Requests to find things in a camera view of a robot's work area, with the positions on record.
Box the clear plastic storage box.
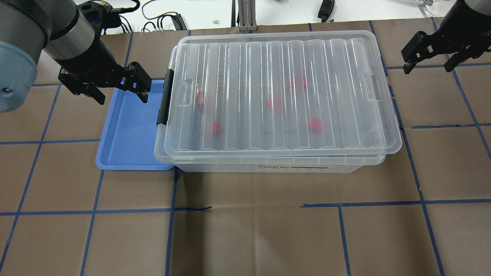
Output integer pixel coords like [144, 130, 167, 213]
[154, 40, 388, 173]

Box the black box latch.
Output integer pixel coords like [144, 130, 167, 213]
[156, 68, 174, 126]

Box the aluminium frame post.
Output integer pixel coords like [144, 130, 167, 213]
[231, 0, 257, 33]

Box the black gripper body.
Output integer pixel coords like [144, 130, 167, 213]
[58, 46, 152, 105]

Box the clear ribbed box lid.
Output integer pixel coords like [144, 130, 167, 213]
[157, 30, 402, 159]

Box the blue plastic tray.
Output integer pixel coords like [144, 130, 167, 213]
[96, 80, 174, 171]

